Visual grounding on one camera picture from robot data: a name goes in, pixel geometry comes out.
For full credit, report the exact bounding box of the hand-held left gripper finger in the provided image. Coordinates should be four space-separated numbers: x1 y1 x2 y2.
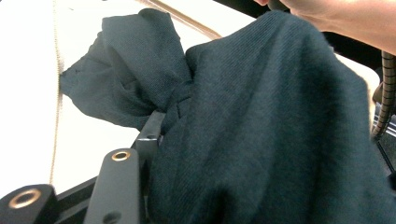
134 110 166 170

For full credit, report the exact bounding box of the black cloth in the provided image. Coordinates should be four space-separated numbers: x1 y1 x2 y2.
59 7 396 224

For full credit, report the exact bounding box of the white mesh laundry bag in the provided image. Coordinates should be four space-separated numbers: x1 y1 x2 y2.
0 0 260 200

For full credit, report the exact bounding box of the right hand-held gripper black cable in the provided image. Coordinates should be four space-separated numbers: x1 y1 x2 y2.
371 50 396 142

